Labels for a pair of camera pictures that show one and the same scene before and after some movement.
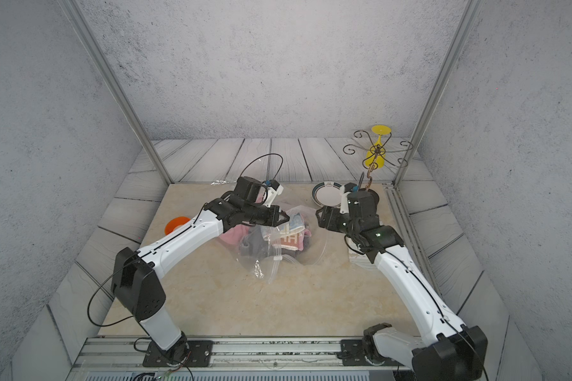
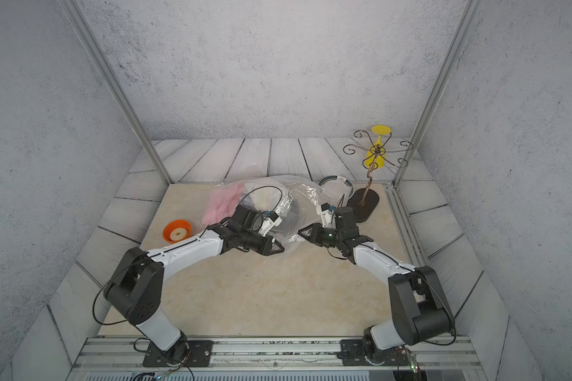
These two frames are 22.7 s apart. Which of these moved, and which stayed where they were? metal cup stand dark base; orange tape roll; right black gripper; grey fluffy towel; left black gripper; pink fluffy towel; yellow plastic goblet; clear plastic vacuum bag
Moved: clear plastic vacuum bag; grey fluffy towel; right black gripper; pink fluffy towel; left black gripper
Stayed: orange tape roll; metal cup stand dark base; yellow plastic goblet
